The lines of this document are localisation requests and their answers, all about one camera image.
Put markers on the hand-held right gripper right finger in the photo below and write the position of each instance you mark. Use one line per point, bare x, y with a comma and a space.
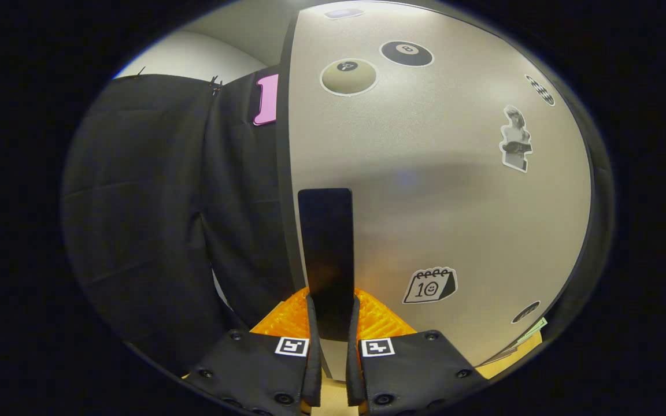
354, 375

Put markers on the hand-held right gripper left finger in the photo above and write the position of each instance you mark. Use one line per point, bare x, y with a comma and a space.
313, 375

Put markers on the grey cabinet door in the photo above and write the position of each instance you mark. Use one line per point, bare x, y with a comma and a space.
437, 202

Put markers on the brown book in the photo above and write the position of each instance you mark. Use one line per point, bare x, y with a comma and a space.
500, 355

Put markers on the black backdrop cloth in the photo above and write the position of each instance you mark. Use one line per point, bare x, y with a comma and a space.
165, 219

